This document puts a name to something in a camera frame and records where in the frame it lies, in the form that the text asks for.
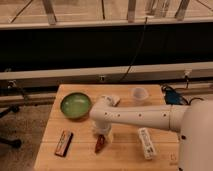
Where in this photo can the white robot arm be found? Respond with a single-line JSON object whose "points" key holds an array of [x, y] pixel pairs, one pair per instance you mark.
{"points": [[194, 123]]}

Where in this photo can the white sponge block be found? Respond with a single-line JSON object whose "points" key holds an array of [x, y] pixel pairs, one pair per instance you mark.
{"points": [[111, 100]]}

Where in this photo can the red chili pepper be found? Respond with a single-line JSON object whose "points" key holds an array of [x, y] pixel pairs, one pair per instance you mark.
{"points": [[100, 144]]}

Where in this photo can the white tube with label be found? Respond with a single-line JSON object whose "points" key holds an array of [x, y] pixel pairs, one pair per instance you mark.
{"points": [[148, 147]]}

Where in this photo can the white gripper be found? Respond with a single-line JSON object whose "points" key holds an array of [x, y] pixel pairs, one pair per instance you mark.
{"points": [[104, 129]]}

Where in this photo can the green bowl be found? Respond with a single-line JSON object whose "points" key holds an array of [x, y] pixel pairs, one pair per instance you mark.
{"points": [[75, 105]]}

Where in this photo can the brown chocolate bar box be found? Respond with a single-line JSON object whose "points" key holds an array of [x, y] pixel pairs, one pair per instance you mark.
{"points": [[63, 144]]}

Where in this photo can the blue box on floor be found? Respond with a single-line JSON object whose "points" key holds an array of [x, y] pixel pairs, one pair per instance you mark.
{"points": [[173, 98]]}

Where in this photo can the clear plastic cup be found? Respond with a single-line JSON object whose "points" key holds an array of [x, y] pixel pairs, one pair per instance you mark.
{"points": [[139, 95]]}

